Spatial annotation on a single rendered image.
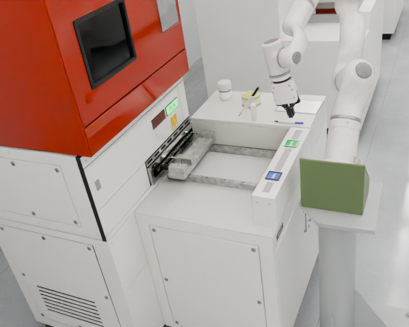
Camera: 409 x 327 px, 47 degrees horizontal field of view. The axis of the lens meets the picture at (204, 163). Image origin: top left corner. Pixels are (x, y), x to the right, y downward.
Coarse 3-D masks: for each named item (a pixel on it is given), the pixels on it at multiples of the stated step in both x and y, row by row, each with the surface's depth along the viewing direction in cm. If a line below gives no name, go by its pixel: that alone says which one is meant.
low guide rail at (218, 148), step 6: (192, 144) 243; (210, 150) 240; (216, 150) 239; (222, 150) 237; (228, 150) 236; (234, 150) 234; (240, 150) 232; (246, 150) 231; (252, 150) 230; (258, 150) 230; (258, 156) 230; (264, 156) 228; (270, 156) 227
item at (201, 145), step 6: (198, 138) 242; (204, 138) 241; (198, 144) 236; (204, 144) 236; (210, 144) 238; (192, 150) 232; (198, 150) 232; (204, 150) 232; (198, 156) 226; (192, 168) 222; (174, 174) 217; (180, 174) 215; (186, 174) 217
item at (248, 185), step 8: (168, 176) 224; (192, 176) 218; (200, 176) 217; (208, 176) 216; (216, 184) 214; (224, 184) 212; (232, 184) 210; (240, 184) 208; (248, 184) 206; (256, 184) 206
